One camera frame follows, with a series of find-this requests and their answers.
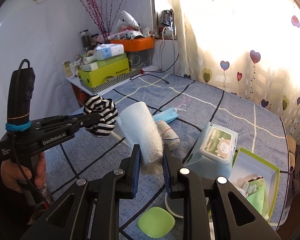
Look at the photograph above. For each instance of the green plastic container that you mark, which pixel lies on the green plastic container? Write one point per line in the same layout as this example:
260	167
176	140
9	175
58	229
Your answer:
156	222

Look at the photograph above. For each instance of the small yellow-green box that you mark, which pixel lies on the small yellow-green box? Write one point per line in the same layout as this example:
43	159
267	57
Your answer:
68	68

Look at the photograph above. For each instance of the dark glass jar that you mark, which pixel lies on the dark glass jar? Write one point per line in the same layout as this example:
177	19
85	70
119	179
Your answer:
85	40

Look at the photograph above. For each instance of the dark green long box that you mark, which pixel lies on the dark green long box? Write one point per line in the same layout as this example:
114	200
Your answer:
112	61

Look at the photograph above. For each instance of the yellow-green cardboard box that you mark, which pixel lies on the yellow-green cardboard box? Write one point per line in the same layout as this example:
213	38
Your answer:
100	77

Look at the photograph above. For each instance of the blue white tissue pack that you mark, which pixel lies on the blue white tissue pack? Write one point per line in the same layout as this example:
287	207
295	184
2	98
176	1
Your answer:
110	51

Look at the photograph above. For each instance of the blue face mask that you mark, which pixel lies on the blue face mask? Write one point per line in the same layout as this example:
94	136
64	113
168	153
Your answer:
165	115

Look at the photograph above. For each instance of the black white striped sock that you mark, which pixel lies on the black white striped sock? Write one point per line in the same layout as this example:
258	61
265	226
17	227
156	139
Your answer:
107	115

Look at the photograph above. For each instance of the rolled beige striped sock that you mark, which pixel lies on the rolled beige striped sock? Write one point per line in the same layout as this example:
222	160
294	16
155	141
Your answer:
168	135

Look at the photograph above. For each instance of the clear plastic jar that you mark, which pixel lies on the clear plastic jar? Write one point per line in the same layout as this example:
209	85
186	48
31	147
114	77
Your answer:
166	203

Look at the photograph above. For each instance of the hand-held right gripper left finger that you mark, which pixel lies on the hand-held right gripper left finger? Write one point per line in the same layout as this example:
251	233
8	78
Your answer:
136	170

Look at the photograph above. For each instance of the striped pattern flat box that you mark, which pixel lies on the striped pattern flat box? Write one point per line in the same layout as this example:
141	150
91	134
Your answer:
125	76

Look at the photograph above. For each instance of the purple flower branches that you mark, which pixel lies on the purple flower branches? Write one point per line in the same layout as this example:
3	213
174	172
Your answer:
100	20

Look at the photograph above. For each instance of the dark checked shirt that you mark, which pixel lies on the dark checked shirt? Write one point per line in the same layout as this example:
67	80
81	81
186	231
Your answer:
298	170

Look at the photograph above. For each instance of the blue checked bedsheet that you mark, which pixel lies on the blue checked bedsheet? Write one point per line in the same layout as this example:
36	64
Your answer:
202	100

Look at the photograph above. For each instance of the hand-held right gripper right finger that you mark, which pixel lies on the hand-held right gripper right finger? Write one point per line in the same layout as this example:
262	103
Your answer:
166	172

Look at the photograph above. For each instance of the green-edged white cardboard box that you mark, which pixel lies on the green-edged white cardboard box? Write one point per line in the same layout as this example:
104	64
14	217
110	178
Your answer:
252	165

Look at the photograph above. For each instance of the heart print curtain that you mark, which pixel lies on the heart print curtain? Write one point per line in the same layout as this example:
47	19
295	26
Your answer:
240	30

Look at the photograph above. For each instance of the person's left hand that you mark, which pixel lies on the person's left hand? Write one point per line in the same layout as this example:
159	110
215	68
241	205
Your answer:
40	172

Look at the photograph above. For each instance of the person's left forearm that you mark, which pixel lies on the person's left forearm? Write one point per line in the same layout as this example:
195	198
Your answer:
5	205

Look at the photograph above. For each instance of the power strip on windowsill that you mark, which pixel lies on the power strip on windowsill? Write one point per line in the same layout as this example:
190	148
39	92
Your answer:
167	17

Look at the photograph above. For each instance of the red item under shelf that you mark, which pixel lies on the red item under shelf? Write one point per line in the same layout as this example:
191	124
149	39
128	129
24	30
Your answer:
80	97

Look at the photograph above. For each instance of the brown cloth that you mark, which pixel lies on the brown cloth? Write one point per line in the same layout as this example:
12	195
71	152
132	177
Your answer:
292	145

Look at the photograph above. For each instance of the white shelf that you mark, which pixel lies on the white shelf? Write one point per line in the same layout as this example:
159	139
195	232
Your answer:
75	82

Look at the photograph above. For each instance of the white plastic bags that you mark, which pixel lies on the white plastic bags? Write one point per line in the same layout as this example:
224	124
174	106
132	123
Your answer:
127	21

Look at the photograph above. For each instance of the light blue wet wipes pack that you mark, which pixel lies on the light blue wet wipes pack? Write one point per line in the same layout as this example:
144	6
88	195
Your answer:
215	145

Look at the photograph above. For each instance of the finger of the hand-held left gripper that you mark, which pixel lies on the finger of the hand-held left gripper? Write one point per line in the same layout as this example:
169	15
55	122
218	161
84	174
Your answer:
87	120

